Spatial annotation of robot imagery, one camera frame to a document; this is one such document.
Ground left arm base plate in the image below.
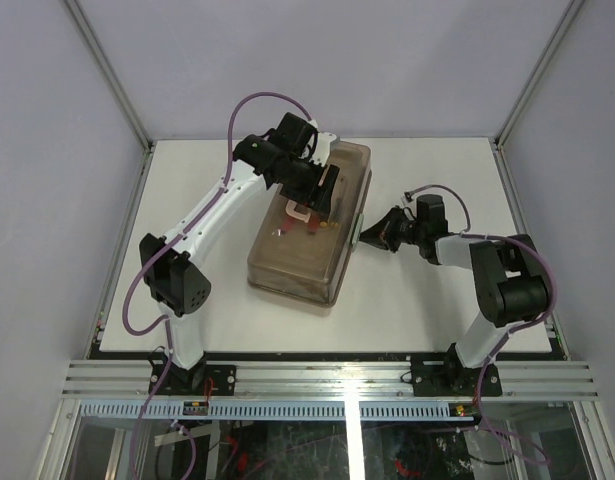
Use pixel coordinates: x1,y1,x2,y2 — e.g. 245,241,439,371
147,349,237,399

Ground slotted cable duct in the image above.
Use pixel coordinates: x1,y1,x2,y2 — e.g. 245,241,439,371
81,399,473,422

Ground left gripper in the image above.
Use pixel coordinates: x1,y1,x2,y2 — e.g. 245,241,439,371
278,153,337,214

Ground left frame post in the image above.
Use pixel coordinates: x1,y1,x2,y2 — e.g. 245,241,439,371
61,0,153,149

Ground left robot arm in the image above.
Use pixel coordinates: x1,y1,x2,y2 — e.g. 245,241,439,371
139,113,340,395

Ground aluminium mounting rail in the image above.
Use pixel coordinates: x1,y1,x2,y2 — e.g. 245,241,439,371
61,358,601,401

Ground frame post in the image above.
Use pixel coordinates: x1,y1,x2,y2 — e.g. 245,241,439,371
61,0,153,149
491,0,586,149

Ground red handled adjustable wrench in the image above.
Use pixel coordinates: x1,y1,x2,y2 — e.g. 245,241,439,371
307,212,320,235

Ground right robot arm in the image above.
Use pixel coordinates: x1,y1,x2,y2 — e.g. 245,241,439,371
359,194,555,395

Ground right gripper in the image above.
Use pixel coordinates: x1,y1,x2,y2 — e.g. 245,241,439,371
355,205,425,254

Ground pink toolbox handle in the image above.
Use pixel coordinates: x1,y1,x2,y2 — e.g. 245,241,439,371
285,167,341,222

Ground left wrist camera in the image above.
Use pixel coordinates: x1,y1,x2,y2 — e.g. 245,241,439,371
308,132,340,166

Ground right frame post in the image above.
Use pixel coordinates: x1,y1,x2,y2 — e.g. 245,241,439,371
491,0,586,149

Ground translucent brown toolbox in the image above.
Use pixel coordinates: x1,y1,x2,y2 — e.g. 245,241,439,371
247,141,372,308

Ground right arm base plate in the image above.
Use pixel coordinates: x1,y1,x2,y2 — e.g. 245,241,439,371
399,353,482,398

